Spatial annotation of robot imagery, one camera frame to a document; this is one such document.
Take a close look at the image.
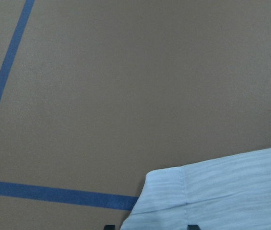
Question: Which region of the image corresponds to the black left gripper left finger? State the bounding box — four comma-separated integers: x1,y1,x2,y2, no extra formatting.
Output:
103,225,116,230

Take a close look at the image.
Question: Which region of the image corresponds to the light blue button shirt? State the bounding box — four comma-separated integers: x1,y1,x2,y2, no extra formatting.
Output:
122,148,271,230

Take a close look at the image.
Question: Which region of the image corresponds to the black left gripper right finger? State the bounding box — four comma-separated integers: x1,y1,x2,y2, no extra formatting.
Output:
187,224,199,230

